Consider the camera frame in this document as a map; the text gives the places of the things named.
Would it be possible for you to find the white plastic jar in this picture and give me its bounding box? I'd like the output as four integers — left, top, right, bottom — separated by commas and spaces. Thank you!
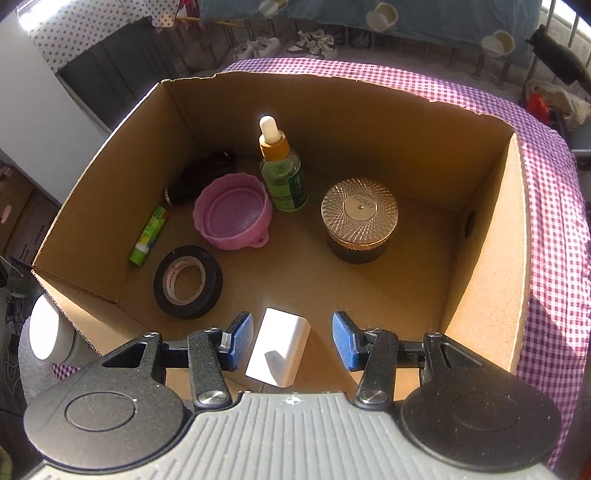
28, 294, 77, 365

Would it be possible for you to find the gold lidded dark jar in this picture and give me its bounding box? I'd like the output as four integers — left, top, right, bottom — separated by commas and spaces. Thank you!
321, 176, 399, 265

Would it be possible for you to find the purple checkered tablecloth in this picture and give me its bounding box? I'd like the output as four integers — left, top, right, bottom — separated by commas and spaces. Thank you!
51, 58, 591, 460

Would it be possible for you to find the pink collapsible bowl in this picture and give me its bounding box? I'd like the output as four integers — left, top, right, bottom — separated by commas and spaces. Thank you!
193, 173, 274, 251

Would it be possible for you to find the black padded handle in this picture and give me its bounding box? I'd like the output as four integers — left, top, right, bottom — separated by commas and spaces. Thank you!
526, 25, 591, 86

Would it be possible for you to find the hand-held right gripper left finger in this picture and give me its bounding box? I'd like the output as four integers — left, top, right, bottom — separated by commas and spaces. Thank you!
102, 311, 254, 411

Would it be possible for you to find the green glue stick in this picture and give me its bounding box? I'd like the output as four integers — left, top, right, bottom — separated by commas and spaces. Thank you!
129, 207, 169, 266

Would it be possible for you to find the white charger plug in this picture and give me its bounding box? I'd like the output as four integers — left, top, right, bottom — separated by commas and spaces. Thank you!
245, 308, 311, 387

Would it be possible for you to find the metal railing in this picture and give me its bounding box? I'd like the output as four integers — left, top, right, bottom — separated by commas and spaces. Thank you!
540, 0, 585, 51

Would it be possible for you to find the brown cardboard box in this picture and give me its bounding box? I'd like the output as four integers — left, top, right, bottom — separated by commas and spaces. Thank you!
31, 71, 532, 398

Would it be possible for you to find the yellow stick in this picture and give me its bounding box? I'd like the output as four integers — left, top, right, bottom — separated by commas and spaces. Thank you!
175, 16, 241, 29

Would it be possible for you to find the blue patterned blanket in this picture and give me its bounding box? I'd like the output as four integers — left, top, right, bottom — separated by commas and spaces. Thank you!
198, 0, 541, 65

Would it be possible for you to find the green dropper bottle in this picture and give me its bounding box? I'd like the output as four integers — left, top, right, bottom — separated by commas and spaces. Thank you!
259, 115, 308, 213

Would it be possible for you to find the white star-dotted cloth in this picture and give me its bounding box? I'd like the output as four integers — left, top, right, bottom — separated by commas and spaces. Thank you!
23, 0, 176, 75

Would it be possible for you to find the black cylinder tube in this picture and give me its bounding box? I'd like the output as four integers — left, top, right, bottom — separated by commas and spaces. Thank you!
165, 157, 222, 206

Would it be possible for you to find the black tape roll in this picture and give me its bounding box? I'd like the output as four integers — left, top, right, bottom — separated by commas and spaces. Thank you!
154, 246, 223, 320

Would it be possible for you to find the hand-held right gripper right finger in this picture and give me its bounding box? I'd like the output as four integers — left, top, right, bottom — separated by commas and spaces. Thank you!
332, 311, 483, 409

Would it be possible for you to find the printed cardboard carton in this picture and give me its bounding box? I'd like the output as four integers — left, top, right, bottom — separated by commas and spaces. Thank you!
0, 161, 63, 259

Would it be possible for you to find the beige net bag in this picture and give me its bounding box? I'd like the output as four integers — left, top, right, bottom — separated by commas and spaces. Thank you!
526, 78, 591, 132

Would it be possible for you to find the white platform shoe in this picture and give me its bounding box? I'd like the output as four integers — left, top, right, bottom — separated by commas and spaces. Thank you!
249, 36, 281, 56
228, 39, 257, 61

